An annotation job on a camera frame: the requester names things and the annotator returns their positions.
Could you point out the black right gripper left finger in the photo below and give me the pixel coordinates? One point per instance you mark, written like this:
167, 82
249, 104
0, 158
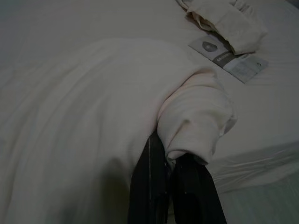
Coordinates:
149, 186

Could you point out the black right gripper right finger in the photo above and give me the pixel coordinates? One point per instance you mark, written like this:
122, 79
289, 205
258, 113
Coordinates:
196, 198

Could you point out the large white pillow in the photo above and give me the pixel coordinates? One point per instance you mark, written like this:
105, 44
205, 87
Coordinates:
81, 105

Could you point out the cream crumpled cloth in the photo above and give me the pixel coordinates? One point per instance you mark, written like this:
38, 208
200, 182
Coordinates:
240, 28

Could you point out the white bed mattress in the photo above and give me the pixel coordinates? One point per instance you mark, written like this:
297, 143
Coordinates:
116, 18

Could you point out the grey white paper leaflet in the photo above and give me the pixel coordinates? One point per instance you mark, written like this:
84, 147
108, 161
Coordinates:
210, 47

